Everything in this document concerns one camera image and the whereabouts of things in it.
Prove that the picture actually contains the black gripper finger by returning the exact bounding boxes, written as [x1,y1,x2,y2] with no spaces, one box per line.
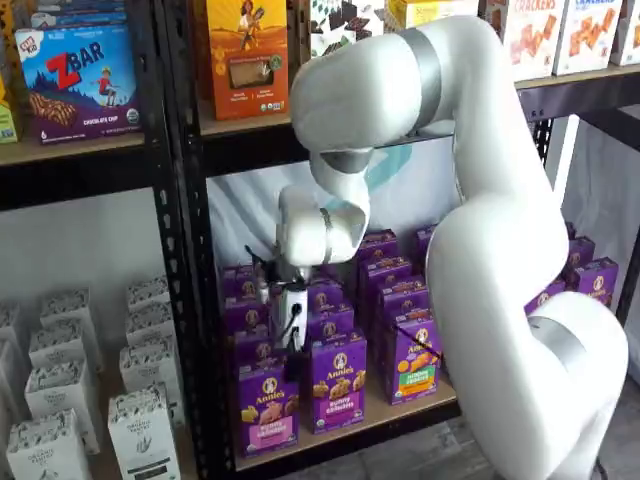
[283,349,303,382]

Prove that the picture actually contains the orange graham cracker box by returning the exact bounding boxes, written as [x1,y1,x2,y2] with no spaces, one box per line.
[206,0,291,121]

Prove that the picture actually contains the white box chocolate squares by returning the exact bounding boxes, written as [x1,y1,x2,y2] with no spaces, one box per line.
[308,0,387,59]

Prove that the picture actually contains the black metal shelf rack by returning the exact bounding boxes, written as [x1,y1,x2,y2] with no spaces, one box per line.
[0,0,174,480]
[159,0,556,480]

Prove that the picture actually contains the yellow green box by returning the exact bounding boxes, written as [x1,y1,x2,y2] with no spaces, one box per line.
[0,69,20,145]

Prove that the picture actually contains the black cable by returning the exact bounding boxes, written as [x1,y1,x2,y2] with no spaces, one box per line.
[243,243,281,281]

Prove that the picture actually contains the white tea box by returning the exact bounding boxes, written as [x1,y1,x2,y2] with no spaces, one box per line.
[27,323,104,374]
[107,383,182,480]
[124,303,177,346]
[124,275,172,311]
[38,287,94,331]
[5,408,94,480]
[23,358,101,455]
[118,339,185,426]

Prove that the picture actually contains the white crackers box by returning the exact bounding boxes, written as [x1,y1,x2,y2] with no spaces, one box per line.
[552,0,625,77]
[609,0,640,67]
[499,0,569,82]

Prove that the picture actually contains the purple Annie's box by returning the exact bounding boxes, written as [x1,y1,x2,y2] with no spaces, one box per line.
[537,279,567,314]
[574,257,620,307]
[567,237,596,271]
[414,224,441,281]

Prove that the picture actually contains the purple box pink patch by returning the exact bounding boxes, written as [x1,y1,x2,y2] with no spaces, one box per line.
[218,263,266,304]
[223,298,274,341]
[237,362,302,460]
[233,334,281,371]

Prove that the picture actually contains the blue ZBar snack box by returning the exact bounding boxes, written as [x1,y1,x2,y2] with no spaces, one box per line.
[13,23,145,146]

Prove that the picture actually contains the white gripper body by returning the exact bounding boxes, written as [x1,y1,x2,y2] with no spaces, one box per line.
[269,279,309,354]

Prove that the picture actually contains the purple box green patch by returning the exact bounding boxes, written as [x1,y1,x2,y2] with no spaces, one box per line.
[383,309,445,407]
[355,228,401,264]
[358,255,415,301]
[377,284,431,321]

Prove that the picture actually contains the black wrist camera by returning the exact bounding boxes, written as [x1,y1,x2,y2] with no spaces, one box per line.
[264,259,301,287]

